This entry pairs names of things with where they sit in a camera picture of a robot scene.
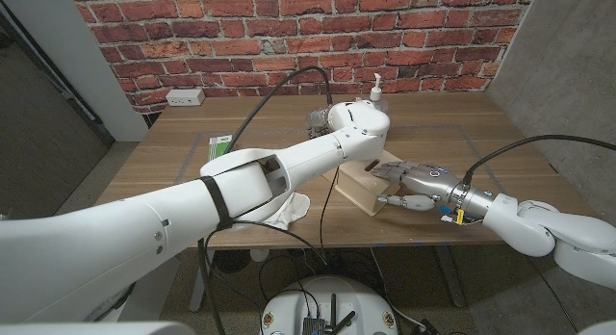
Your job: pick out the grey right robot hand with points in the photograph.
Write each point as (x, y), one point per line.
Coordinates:
(426, 178)

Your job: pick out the wooden box with slot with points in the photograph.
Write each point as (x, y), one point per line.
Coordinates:
(358, 190)

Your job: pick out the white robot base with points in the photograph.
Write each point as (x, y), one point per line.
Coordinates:
(332, 296)

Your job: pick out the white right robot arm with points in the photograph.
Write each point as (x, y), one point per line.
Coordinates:
(544, 224)

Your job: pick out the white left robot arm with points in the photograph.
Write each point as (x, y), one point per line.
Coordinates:
(120, 243)

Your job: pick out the clear hand sanitizer pump bottle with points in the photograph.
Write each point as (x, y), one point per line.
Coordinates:
(376, 92)

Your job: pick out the white crumpled cloth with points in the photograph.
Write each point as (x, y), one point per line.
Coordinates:
(298, 207)

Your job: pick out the grey table leg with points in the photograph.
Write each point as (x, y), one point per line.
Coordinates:
(450, 277)

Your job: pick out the grey radio module with antennas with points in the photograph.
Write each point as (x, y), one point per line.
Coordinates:
(313, 326)

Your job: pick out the green and white card packet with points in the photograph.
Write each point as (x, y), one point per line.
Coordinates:
(219, 147)

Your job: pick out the white power strip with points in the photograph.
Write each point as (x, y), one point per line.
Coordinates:
(185, 97)

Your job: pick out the white table leg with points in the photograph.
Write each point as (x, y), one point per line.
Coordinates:
(197, 296)

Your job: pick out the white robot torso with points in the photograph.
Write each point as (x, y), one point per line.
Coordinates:
(96, 329)

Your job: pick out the brick wall print backdrop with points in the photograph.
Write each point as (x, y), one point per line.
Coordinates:
(308, 27)

